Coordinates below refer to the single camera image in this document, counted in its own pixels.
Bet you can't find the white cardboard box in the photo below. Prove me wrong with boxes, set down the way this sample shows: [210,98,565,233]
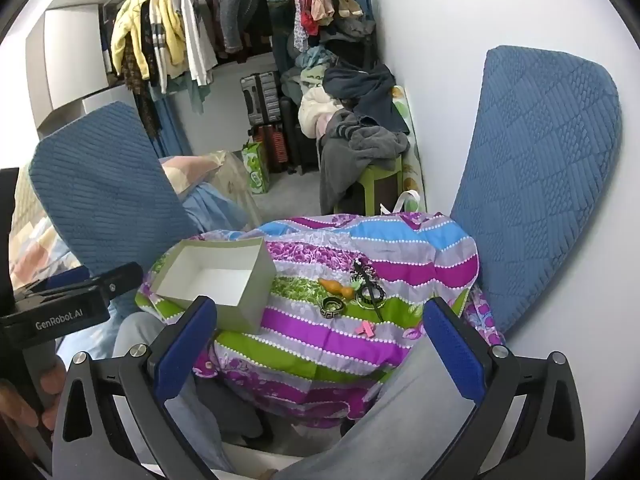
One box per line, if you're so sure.
[151,237,276,334]

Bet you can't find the pink hair clip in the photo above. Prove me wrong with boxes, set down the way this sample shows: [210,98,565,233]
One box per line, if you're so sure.
[355,322,375,338]

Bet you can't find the black beaded bangle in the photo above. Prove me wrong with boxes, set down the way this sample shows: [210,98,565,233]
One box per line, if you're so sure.
[320,297,346,318]

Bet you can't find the black spiral hair tie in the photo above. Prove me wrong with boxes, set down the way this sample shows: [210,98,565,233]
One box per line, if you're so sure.
[354,284,384,309]

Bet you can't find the orange gourd pendant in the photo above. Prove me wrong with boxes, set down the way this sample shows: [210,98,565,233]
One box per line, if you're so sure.
[318,278,355,301]

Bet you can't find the person's left hand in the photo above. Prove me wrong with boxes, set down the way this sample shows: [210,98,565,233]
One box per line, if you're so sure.
[0,356,66,430]

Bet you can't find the light blue bedsheet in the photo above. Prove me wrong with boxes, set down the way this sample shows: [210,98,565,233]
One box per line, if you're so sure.
[182,183,250,233]

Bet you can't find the pink pillow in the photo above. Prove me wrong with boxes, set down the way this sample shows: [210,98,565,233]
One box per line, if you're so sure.
[160,156,221,197]

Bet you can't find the colourful striped floral quilt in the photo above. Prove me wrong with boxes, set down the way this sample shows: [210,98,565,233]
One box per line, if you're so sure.
[134,211,504,428]

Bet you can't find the green shopping bag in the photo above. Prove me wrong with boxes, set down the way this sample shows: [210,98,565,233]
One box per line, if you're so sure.
[241,141,270,194]

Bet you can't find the white wardrobe cabinet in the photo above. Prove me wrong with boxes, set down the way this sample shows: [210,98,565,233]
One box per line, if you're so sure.
[26,4,134,138]

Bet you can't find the green plastic stool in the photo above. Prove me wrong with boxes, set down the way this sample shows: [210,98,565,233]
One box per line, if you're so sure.
[333,157,404,217]

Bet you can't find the white hanging shirt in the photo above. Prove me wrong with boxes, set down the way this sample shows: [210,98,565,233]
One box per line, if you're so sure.
[180,0,217,87]

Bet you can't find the yellow hanging jacket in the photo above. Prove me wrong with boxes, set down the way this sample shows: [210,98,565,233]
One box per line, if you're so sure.
[109,0,188,82]

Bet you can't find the black grey suitcase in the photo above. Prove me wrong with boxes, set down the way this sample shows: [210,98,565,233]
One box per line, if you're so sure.
[240,72,281,127]

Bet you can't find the dark grey fleece garment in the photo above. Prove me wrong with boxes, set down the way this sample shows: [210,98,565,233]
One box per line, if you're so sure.
[319,108,409,214]

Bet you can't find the cream fluffy blanket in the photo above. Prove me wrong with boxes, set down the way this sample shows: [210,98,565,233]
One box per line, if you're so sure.
[298,86,343,139]

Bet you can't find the navy dark garment pile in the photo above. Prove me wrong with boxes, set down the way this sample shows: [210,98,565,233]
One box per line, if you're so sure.
[323,64,409,134]

